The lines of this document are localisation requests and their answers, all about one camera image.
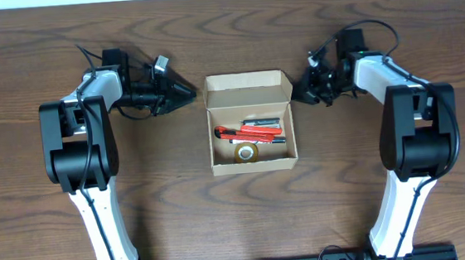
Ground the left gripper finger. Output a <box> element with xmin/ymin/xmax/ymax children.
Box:
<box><xmin>172</xmin><ymin>82</ymin><xmax>196</xmax><ymax>99</ymax></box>
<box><xmin>166</xmin><ymin>92</ymin><xmax>196</xmax><ymax>113</ymax></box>

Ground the black whiteboard marker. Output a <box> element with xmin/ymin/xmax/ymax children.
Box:
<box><xmin>230</xmin><ymin>137</ymin><xmax>287</xmax><ymax>144</ymax></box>

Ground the yellow clear tape roll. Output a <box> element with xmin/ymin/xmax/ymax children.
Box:
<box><xmin>234</xmin><ymin>143</ymin><xmax>259</xmax><ymax>164</ymax></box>

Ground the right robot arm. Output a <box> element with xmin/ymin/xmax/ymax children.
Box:
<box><xmin>292</xmin><ymin>24</ymin><xmax>461</xmax><ymax>260</ymax></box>

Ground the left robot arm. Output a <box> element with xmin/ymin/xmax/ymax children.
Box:
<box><xmin>38</xmin><ymin>49</ymin><xmax>196</xmax><ymax>260</ymax></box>

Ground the open cardboard box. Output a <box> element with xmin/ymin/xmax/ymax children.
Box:
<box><xmin>204</xmin><ymin>70</ymin><xmax>298</xmax><ymax>176</ymax></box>

